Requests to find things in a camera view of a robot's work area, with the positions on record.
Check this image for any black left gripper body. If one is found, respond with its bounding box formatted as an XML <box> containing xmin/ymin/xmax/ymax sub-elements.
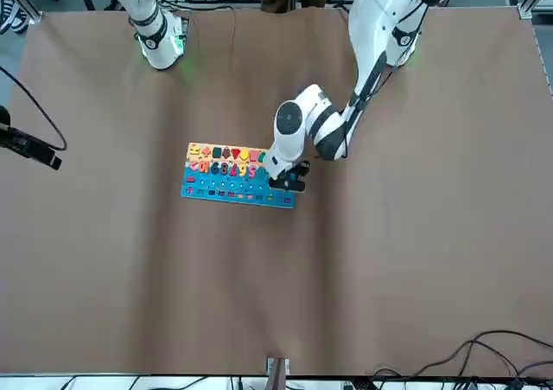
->
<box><xmin>268</xmin><ymin>159</ymin><xmax>311</xmax><ymax>193</ymax></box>

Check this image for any blue toy puzzle board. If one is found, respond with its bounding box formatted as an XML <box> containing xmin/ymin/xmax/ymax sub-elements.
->
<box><xmin>180</xmin><ymin>142</ymin><xmax>300</xmax><ymax>210</ymax></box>

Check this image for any person's shoe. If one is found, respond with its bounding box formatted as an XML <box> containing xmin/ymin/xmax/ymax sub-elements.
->
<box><xmin>0</xmin><ymin>0</ymin><xmax>30</xmax><ymax>35</ymax></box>

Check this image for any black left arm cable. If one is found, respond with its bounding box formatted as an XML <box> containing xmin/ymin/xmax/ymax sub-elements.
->
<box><xmin>315</xmin><ymin>0</ymin><xmax>433</xmax><ymax>162</ymax></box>

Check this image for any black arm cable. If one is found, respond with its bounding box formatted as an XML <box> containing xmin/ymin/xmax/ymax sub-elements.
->
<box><xmin>0</xmin><ymin>65</ymin><xmax>68</xmax><ymax>171</ymax></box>
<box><xmin>315</xmin><ymin>0</ymin><xmax>433</xmax><ymax>162</ymax></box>

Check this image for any black desk cable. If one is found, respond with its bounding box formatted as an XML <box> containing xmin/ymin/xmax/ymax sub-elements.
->
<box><xmin>370</xmin><ymin>329</ymin><xmax>553</xmax><ymax>380</ymax></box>

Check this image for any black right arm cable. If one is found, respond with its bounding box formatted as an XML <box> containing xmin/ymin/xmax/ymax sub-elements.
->
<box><xmin>0</xmin><ymin>65</ymin><xmax>68</xmax><ymax>171</ymax></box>

